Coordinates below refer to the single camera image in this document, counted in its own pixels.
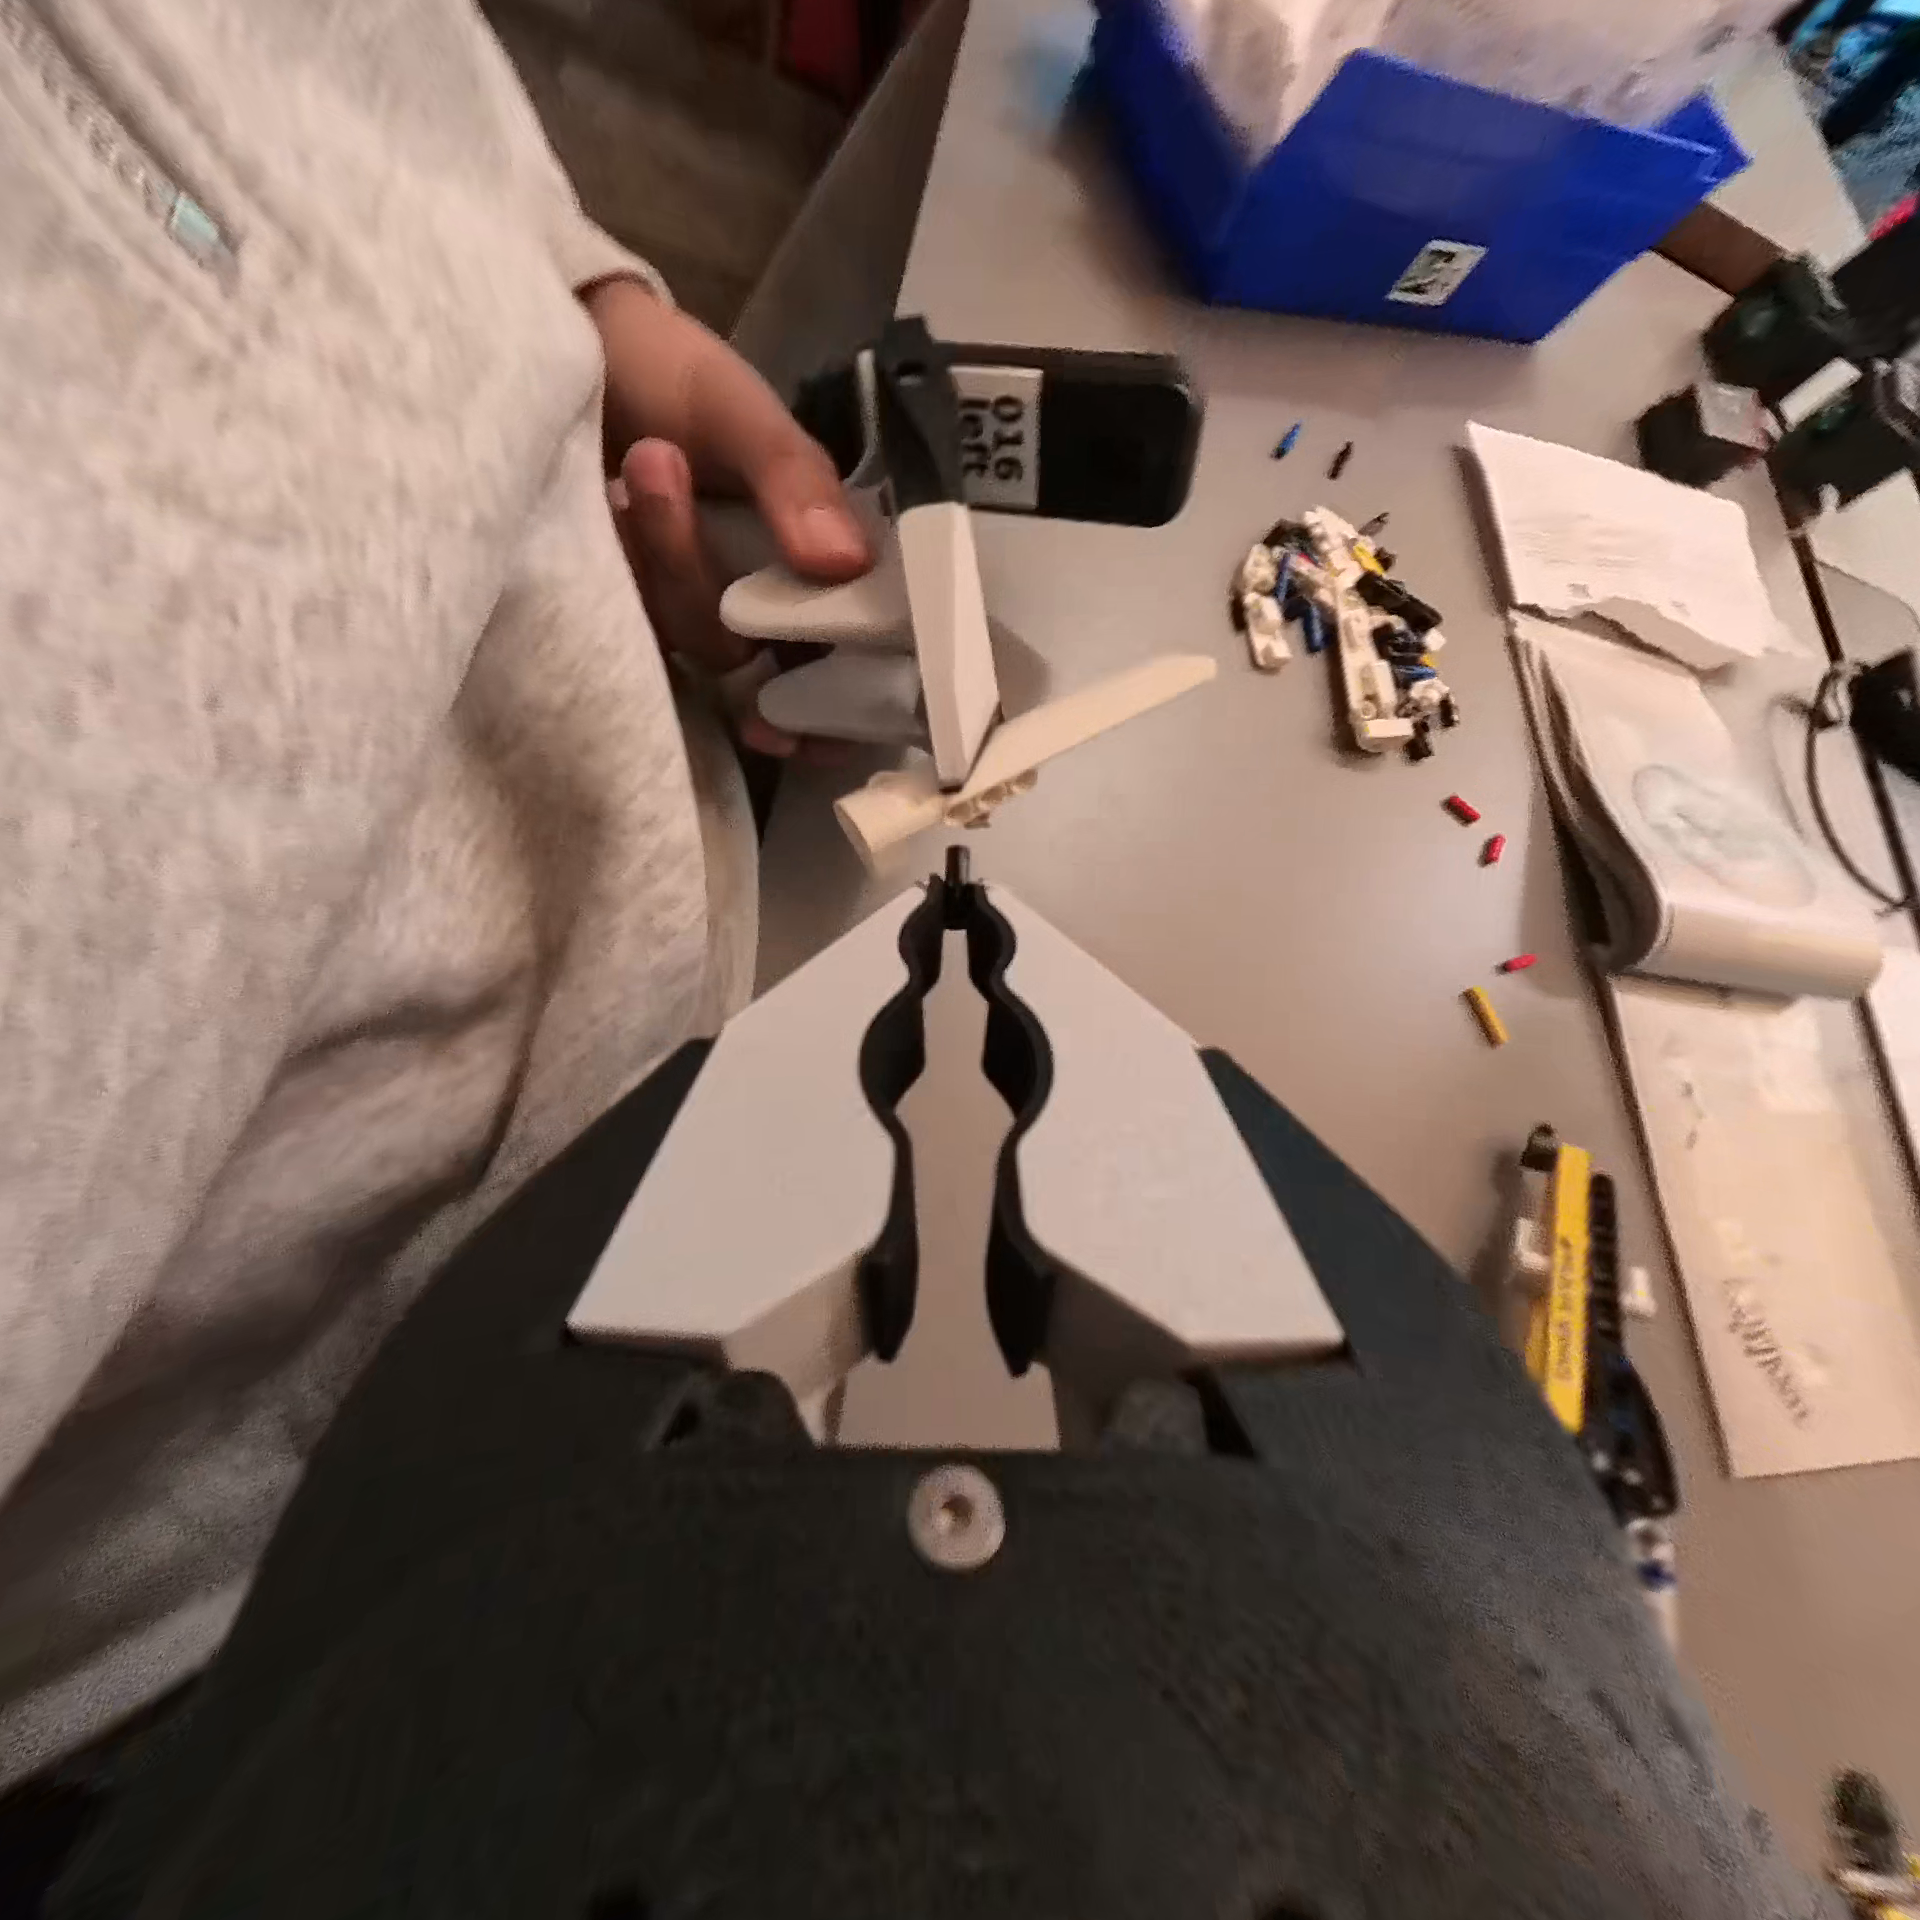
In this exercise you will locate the pile of lego pieces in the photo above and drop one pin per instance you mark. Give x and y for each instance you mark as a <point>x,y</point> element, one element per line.
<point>1350,622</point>

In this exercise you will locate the small yellow lego axle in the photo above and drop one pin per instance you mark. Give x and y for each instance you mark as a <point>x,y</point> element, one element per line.
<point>1484,1016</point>

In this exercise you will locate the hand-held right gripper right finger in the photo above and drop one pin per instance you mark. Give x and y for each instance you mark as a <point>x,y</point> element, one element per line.
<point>1154,1185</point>

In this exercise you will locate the black devices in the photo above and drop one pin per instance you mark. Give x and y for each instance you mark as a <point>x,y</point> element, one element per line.
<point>1799,353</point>

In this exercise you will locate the torn white paper bag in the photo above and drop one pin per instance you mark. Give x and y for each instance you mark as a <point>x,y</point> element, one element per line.
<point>1622,540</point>

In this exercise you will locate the blue plastic bin white label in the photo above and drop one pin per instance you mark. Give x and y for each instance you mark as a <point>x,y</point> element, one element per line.
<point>1394,194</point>

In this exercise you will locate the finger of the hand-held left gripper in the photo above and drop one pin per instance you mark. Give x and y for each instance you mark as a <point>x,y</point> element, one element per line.
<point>1103,713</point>
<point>950,628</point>

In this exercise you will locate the yellow and black lego assembly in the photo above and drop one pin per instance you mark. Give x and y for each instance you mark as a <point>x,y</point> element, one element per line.
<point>1568,1275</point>

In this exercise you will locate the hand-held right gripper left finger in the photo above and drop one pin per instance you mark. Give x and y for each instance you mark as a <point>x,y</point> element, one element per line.
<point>750,1185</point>

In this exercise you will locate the open instruction booklet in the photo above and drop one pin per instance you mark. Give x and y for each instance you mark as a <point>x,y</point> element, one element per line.
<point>1681,809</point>

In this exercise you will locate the flat white paper bag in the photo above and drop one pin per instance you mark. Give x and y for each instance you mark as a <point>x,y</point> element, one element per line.
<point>1769,1230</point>

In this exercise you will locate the loose small lego pieces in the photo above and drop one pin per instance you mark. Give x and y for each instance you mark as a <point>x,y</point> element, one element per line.
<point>1654,1569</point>

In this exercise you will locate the white lego piece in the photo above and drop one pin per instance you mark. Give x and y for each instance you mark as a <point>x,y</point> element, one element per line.
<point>886,819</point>

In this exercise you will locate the person's left hand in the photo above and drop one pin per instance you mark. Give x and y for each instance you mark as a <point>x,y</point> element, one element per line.
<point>705,450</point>

